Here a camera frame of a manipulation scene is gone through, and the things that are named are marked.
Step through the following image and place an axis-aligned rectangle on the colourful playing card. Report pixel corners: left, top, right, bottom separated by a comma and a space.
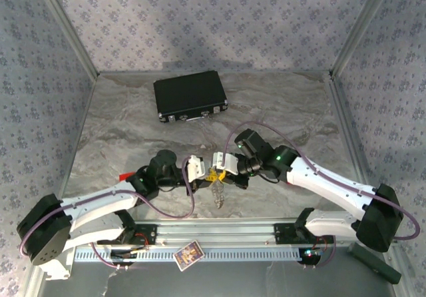
173, 240, 205, 272

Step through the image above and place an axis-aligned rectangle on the black hard case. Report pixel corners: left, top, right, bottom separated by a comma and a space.
152, 70, 230, 124

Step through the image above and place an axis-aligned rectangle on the dark green block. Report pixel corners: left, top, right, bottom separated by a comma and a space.
345, 242, 402, 284

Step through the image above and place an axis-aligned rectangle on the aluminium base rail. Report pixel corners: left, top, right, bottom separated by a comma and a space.
134, 220, 333, 246

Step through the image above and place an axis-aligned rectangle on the slotted grey cable duct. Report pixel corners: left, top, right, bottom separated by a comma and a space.
73, 246, 307, 263

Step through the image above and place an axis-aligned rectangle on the aluminium table edge rail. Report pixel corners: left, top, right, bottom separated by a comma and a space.
327, 71, 405, 297
25, 72, 101, 297

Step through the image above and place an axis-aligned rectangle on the arm controller board with wires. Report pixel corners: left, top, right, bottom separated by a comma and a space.
109, 247, 150, 262
299, 247, 325, 264

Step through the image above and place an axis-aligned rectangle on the aluminium frame post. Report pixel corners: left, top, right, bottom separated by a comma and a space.
330, 0, 397, 77

